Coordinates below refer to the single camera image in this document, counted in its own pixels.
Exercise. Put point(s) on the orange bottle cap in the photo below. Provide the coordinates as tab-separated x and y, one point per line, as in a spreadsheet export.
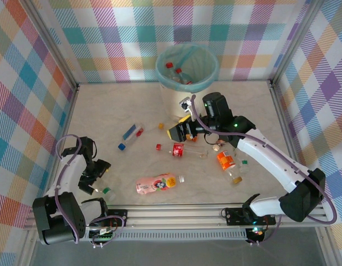
160	125

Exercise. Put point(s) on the clear bottle with green cap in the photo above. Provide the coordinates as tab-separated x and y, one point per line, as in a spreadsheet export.
244	163
106	190

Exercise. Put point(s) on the red bottle cap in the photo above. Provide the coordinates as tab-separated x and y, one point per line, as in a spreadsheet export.
158	147

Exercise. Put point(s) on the clear bottle blue label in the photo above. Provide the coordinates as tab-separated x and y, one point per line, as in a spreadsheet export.
131	133

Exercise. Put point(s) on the clear bottle orange label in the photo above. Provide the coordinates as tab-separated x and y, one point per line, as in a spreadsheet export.
226	160

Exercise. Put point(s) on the pink peach drink bottle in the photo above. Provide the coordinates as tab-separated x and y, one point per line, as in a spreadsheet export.
155	184

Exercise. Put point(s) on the clear bottle with red cap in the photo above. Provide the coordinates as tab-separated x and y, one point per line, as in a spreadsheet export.
168	65

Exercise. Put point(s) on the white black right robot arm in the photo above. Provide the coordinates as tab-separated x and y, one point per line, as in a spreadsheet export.
270	158

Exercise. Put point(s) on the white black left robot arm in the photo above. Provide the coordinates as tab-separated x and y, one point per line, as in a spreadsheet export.
66	177

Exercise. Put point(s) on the white plastic waste bin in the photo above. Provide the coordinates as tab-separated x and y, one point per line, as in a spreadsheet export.
173	102

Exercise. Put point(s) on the light blue bin liner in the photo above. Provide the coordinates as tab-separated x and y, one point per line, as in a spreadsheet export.
159	72

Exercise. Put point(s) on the brown coffee drink bottle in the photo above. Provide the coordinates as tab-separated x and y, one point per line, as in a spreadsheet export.
215	148

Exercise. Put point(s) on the colourful plaid backdrop panel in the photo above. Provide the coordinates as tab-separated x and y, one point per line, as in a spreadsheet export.
132	27
326	83
15	83

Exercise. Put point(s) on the small controller board with lights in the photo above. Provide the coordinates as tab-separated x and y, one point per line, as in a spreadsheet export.
255	231

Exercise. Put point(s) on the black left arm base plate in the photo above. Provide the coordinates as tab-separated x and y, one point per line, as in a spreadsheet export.
121	217

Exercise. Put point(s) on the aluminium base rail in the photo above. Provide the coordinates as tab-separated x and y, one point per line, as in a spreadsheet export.
173	216

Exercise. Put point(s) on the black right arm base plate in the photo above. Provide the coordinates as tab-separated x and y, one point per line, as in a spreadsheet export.
233	216

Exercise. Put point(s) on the aluminium frame post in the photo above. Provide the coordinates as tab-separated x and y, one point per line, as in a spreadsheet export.
53	41
295	41

